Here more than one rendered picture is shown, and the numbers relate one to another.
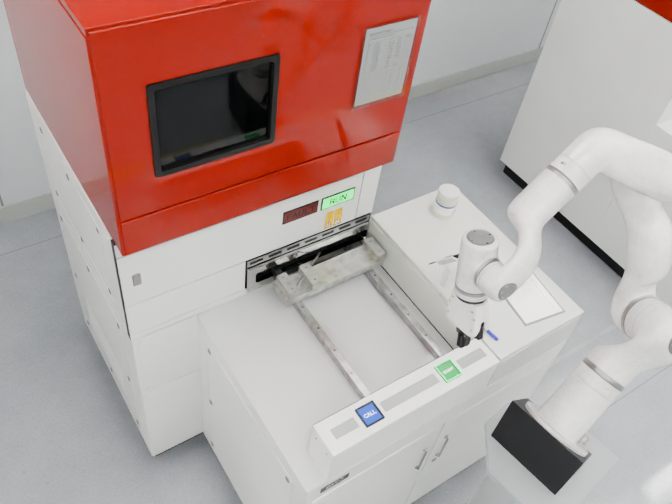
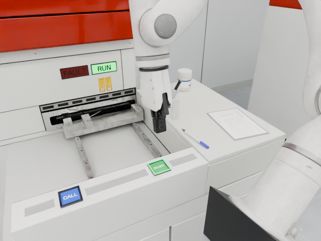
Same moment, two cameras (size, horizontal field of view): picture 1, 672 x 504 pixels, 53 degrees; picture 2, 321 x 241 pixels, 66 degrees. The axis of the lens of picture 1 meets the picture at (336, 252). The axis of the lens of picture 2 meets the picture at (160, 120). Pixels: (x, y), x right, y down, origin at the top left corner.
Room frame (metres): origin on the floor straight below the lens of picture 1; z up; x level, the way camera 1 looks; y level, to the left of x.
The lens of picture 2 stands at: (0.47, -0.50, 1.47)
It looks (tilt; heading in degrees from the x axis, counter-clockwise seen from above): 30 degrees down; 14
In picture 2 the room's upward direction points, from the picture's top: straight up
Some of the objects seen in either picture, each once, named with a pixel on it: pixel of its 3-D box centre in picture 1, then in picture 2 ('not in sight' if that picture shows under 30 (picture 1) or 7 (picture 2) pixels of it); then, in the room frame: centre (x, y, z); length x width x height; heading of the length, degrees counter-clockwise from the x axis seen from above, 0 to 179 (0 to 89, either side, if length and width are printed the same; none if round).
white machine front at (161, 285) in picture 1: (258, 243); (47, 93); (1.31, 0.22, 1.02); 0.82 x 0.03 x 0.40; 131
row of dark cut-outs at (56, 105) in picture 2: (310, 239); (90, 99); (1.42, 0.08, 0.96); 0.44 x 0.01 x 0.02; 131
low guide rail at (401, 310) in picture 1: (398, 307); (147, 141); (1.32, -0.22, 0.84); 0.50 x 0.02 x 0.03; 41
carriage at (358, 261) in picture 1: (330, 273); (104, 122); (1.38, 0.01, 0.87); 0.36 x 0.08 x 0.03; 131
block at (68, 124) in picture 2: (287, 285); (68, 125); (1.28, 0.13, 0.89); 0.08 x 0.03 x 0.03; 41
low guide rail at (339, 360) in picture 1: (325, 341); (84, 159); (1.14, -0.02, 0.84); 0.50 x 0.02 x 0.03; 41
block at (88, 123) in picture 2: (310, 276); (87, 120); (1.33, 0.06, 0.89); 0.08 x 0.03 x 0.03; 41
